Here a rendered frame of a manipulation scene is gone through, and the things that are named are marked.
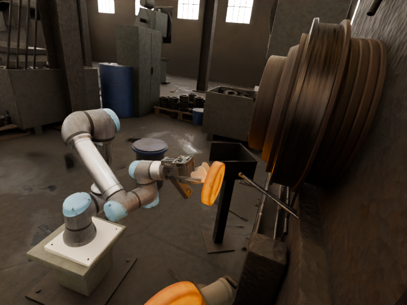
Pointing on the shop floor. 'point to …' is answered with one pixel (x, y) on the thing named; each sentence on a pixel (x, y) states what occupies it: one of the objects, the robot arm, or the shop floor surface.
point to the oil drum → (117, 88)
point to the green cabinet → (141, 64)
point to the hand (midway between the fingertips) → (214, 178)
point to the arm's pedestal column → (99, 273)
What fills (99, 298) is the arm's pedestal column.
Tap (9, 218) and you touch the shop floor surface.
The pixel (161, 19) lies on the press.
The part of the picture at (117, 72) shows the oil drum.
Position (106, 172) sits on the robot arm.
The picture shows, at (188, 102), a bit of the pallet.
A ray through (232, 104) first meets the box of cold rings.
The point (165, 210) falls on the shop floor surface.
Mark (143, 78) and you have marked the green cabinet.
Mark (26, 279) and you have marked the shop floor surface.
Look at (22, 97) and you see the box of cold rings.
